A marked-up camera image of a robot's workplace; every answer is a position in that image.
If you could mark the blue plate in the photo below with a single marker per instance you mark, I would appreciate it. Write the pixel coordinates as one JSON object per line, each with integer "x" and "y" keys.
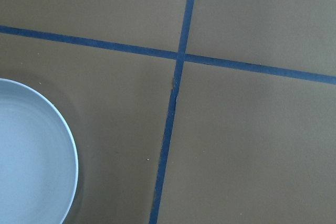
{"x": 39, "y": 161}

